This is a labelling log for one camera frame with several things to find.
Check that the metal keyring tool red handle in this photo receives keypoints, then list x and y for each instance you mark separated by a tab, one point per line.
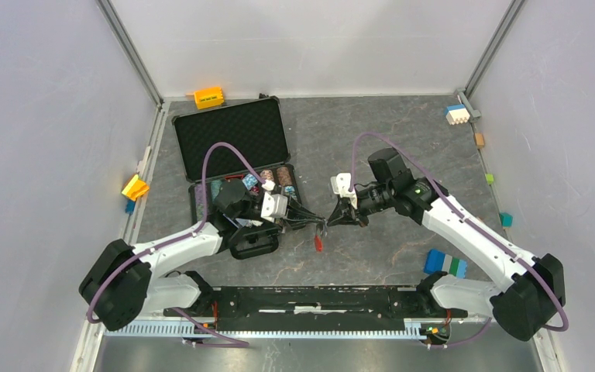
319	232

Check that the black poker chip case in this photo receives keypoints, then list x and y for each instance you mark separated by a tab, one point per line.
241	141

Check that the teal small cube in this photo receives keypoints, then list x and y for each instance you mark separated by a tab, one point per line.
506	219

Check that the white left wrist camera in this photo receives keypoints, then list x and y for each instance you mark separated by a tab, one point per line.
274	205

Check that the blue green white brick stack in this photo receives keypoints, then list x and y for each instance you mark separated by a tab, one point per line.
438	261

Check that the blue white toy block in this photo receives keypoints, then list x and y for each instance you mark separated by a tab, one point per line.
457	114

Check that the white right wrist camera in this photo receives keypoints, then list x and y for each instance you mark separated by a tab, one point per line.
342	186

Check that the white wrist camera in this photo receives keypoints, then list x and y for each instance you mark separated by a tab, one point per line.
342	186
274	205

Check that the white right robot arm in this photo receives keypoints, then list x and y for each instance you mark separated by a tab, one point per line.
523	292

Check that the small blue block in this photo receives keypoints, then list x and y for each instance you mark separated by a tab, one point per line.
130	207

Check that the brown wooden cube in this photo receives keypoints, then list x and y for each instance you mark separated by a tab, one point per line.
479	141

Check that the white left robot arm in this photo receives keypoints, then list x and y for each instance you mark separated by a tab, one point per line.
130	280

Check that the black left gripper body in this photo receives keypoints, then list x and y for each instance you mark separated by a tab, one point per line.
249	213

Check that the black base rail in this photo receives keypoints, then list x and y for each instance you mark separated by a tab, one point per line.
325	308

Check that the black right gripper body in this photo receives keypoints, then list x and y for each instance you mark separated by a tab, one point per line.
374	198

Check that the yellow orange toy block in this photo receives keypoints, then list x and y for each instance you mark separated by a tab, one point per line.
135	188

